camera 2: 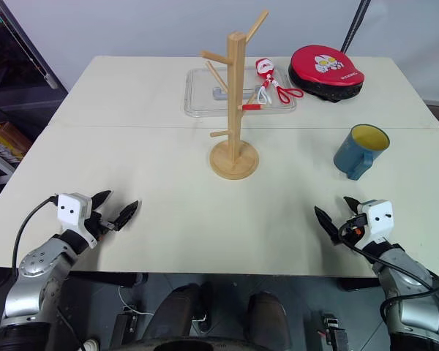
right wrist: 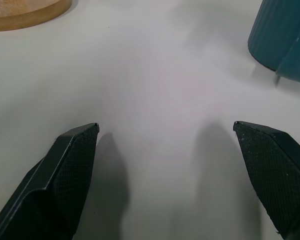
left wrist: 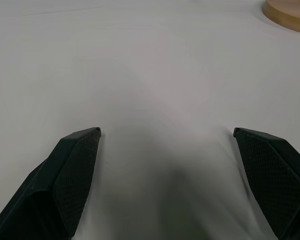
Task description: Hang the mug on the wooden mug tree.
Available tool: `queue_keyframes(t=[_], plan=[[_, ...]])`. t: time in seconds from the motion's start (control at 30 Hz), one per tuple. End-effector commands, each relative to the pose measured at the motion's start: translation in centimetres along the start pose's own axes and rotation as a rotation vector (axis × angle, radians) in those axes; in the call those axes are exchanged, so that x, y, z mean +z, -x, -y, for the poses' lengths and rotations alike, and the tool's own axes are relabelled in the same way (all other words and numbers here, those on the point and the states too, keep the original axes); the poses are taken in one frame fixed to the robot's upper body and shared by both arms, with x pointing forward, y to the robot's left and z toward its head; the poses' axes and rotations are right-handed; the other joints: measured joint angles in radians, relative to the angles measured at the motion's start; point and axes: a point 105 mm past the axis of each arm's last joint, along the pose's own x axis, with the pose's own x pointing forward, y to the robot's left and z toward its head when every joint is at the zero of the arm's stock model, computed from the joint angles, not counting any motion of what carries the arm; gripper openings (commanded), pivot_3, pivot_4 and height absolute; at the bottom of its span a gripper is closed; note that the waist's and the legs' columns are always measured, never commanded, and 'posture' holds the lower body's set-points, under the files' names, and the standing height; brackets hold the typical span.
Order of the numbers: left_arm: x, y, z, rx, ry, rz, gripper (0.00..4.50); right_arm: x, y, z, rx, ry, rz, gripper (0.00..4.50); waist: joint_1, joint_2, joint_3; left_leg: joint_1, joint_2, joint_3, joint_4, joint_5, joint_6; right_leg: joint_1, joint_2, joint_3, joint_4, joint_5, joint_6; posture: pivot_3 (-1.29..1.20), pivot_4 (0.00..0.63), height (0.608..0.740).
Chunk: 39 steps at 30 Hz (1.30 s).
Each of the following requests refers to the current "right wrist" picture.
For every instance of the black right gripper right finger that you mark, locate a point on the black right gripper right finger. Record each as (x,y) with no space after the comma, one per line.
(272,175)

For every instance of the teal ribbed ceramic cup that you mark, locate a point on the teal ribbed ceramic cup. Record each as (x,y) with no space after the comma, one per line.
(280,32)

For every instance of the round wooden board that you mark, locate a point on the round wooden board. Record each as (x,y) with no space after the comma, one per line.
(22,12)

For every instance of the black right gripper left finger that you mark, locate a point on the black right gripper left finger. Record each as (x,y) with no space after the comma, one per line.
(52,190)

